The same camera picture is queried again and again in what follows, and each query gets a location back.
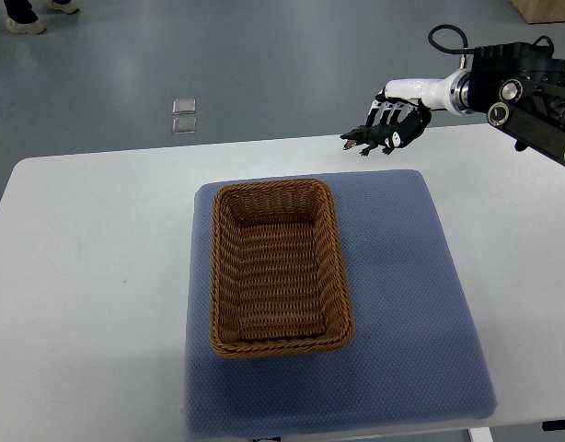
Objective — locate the blue grey fabric mat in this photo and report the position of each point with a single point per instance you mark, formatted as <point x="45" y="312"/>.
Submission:
<point x="415" y="355"/>

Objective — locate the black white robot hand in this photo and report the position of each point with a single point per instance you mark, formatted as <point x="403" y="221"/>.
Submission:
<point x="403" y="108"/>

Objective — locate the clear floor plate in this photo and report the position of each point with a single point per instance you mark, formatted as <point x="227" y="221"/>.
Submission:
<point x="184" y="106"/>
<point x="184" y="125"/>

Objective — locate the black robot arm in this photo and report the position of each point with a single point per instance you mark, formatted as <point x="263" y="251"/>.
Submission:
<point x="519" y="86"/>

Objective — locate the brown wicker basket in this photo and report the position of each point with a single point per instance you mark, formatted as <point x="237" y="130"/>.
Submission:
<point x="278" y="284"/>

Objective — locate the dark toy crocodile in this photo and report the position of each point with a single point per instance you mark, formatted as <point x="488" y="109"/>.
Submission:
<point x="370" y="136"/>

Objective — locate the upper clear floor plate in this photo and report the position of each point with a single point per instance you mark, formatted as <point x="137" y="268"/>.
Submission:
<point x="184" y="106"/>

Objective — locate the wooden furniture corner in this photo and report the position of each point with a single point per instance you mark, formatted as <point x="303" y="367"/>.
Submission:
<point x="541" y="11"/>

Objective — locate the beige shoe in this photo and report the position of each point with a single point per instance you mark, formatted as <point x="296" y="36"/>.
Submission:
<point x="36" y="27"/>
<point x="68" y="7"/>

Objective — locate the lower clear floor plate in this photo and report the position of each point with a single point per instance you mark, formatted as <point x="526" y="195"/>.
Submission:
<point x="184" y="125"/>

